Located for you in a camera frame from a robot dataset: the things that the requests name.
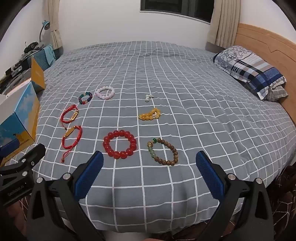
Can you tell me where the pink bead bracelet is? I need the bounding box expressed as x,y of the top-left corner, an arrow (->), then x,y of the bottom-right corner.
96,86 -> 115,100

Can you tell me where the grey checked pillow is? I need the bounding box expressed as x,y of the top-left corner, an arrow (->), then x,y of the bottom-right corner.
266,85 -> 289,102

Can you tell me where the blue mesh chair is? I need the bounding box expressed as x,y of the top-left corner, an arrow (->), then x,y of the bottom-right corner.
35,50 -> 62,70

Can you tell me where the red cord bracelet long charm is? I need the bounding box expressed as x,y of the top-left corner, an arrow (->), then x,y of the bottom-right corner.
60,125 -> 83,163

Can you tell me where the red bead bracelet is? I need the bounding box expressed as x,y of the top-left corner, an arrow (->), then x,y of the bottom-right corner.
103,130 -> 137,160

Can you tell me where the red cord bracelet small charm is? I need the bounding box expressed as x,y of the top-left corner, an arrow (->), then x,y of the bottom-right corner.
60,105 -> 80,128

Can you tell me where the multicolour bead bracelet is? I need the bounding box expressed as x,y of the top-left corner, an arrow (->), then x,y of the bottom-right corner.
79,91 -> 93,105

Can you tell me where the dark window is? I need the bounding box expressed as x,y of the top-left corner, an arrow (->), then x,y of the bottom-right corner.
140,0 -> 213,24

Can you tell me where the blue plaid pillow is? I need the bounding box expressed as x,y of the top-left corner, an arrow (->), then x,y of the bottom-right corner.
213,46 -> 287,100

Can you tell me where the wooden bead bracelet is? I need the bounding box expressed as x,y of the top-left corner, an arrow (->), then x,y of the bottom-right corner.
147,138 -> 178,166

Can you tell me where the beige curtain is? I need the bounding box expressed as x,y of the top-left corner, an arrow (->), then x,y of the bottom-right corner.
209,0 -> 242,47
45,0 -> 64,50

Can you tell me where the yellow bead bracelet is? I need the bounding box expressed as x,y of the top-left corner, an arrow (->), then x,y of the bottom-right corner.
138,108 -> 162,120

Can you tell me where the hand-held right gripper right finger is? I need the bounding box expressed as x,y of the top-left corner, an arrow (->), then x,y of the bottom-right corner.
195,151 -> 274,241

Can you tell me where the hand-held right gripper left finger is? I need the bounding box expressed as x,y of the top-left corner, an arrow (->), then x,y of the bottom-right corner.
25,151 -> 109,241

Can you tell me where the blue desk lamp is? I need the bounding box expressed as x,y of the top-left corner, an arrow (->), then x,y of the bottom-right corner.
39,20 -> 51,44

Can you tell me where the dark patterned cloth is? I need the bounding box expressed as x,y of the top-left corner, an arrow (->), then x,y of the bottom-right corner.
266,160 -> 296,232

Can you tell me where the wooden headboard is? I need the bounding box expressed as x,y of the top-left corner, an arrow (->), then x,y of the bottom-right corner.
233,23 -> 296,130

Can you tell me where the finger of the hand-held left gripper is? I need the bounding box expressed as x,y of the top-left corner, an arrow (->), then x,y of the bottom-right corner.
0,144 -> 46,207
0,139 -> 20,161

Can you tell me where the blue and orange cardboard box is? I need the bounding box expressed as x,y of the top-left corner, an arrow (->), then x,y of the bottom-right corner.
0,57 -> 47,167

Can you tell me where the teal cloth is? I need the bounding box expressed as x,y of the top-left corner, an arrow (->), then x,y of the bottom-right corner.
43,45 -> 56,64

